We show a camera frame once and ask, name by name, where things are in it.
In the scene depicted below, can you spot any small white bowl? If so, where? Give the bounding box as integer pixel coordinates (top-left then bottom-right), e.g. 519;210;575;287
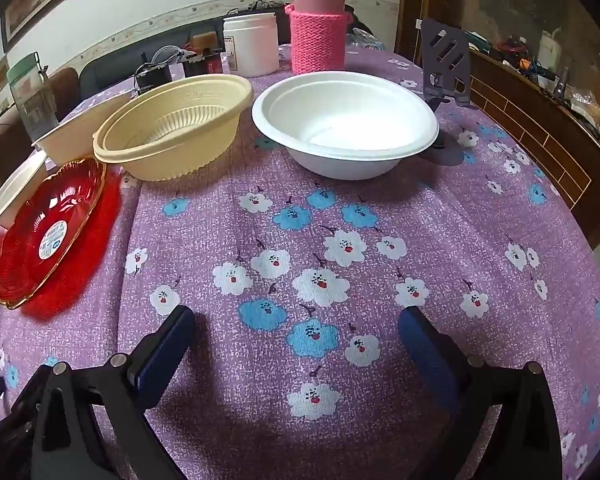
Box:
0;152;48;228

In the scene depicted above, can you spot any black sofa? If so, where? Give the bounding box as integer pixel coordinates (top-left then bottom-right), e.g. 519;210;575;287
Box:
80;10;291;96

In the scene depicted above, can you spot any glass jar with green lid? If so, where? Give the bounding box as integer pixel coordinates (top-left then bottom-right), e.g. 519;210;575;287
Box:
6;52;61;147

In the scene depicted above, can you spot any purple floral tablecloth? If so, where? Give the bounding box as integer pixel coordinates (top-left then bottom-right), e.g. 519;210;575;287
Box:
0;42;600;480

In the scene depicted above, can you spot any white foam bowl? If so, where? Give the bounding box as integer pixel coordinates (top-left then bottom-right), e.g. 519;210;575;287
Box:
251;71;440;182

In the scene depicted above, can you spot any white plastic jar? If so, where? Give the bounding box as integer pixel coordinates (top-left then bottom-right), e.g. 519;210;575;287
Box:
223;12;281;79

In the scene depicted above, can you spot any brown chair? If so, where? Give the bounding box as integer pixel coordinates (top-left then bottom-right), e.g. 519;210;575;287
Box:
0;67;81;191

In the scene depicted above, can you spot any cream ribbed plastic bowl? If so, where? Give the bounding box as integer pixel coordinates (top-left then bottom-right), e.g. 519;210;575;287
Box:
92;74;254;182

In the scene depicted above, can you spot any grey phone stand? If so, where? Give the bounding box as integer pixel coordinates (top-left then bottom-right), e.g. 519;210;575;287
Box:
415;17;476;166

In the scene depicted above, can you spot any dark brown small jar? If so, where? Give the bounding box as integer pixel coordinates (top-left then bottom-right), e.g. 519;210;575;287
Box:
182;32;226;77

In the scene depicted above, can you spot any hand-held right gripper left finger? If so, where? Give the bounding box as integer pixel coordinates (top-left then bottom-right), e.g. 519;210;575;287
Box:
30;304;197;480

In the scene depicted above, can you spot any cream plain plastic bowl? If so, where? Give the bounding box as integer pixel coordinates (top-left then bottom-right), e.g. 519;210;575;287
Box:
31;91;133;167

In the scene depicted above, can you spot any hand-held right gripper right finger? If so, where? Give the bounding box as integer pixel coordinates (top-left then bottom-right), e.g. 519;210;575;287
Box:
398;305;563;480

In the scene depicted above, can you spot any small black jar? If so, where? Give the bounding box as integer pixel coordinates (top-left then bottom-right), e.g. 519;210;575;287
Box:
134;52;176;92

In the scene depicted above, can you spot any white container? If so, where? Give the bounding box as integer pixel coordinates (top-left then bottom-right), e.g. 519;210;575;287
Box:
539;30;561;63

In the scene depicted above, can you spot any pink flask with knitted sleeve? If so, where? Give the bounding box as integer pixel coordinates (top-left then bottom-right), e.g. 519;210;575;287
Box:
285;0;355;75

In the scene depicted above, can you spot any red gold-rimmed plate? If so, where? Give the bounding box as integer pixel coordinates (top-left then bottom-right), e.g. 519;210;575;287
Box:
0;156;108;310

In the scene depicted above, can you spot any wooden cabinet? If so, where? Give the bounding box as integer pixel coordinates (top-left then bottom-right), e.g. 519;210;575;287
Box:
395;0;600;251

